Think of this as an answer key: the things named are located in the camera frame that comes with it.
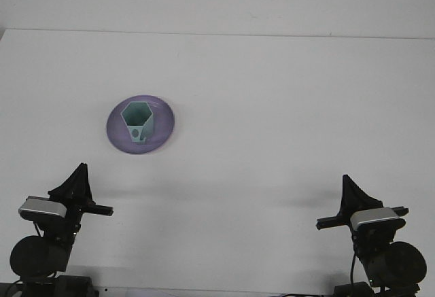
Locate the pale blue hexagonal cup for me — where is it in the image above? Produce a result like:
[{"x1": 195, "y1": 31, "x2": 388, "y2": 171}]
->
[{"x1": 120, "y1": 101, "x2": 154, "y2": 145}]

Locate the pale purple round plate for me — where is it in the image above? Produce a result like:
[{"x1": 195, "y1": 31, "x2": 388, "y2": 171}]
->
[{"x1": 105, "y1": 94, "x2": 177, "y2": 155}]

